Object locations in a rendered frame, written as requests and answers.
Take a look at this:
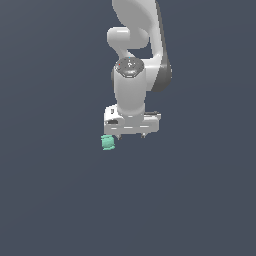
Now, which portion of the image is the small teal green object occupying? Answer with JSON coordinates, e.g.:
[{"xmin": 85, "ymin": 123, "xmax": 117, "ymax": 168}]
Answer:
[{"xmin": 101, "ymin": 134, "xmax": 116, "ymax": 151}]

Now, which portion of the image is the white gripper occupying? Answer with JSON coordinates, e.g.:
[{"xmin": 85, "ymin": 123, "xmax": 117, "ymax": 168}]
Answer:
[{"xmin": 103, "ymin": 104, "xmax": 162, "ymax": 140}]

